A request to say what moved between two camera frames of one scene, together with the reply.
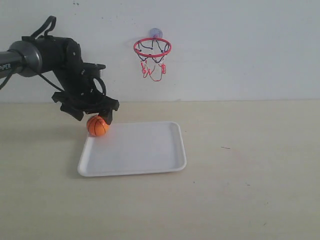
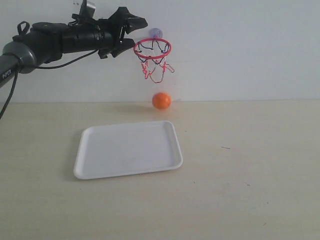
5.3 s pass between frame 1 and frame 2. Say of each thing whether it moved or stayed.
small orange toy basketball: moved
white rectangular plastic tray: stayed
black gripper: moved
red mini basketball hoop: stayed
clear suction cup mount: stayed
